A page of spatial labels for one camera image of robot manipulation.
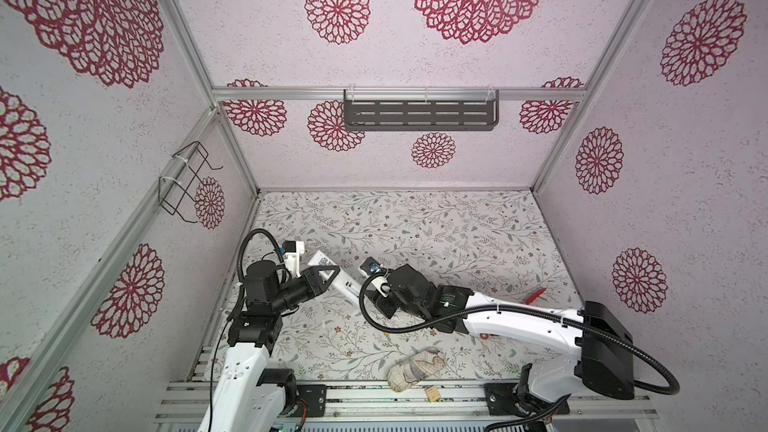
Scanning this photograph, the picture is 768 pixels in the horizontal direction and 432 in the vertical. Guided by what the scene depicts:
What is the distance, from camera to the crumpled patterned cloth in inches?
29.9

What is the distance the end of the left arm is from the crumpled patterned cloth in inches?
11.8

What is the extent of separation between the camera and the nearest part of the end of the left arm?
64cm
